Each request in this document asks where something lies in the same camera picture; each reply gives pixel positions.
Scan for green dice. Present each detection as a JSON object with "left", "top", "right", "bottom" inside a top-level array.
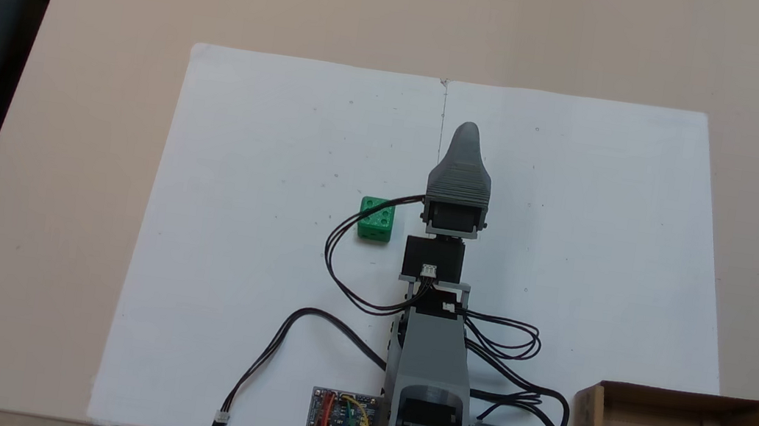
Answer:
[{"left": 355, "top": 196, "right": 397, "bottom": 244}]

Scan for black power cable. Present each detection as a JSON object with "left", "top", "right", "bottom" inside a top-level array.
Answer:
[{"left": 208, "top": 296, "right": 396, "bottom": 426}]

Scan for black gripper servo cable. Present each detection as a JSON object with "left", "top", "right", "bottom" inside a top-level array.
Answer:
[{"left": 317, "top": 183, "right": 443, "bottom": 322}]

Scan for black arm servo cable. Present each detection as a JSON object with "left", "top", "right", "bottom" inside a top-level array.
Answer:
[{"left": 446, "top": 310, "right": 592, "bottom": 426}]

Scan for white paper sheet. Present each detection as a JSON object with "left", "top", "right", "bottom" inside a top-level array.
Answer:
[
  {"left": 396, "top": 77, "right": 758, "bottom": 426},
  {"left": 86, "top": 35, "right": 449, "bottom": 426}
]

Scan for circuit board with red LED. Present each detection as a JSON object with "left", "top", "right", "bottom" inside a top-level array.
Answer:
[{"left": 307, "top": 386, "right": 393, "bottom": 426}]

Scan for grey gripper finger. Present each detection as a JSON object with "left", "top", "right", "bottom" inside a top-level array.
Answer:
[{"left": 427, "top": 118, "right": 500, "bottom": 207}]

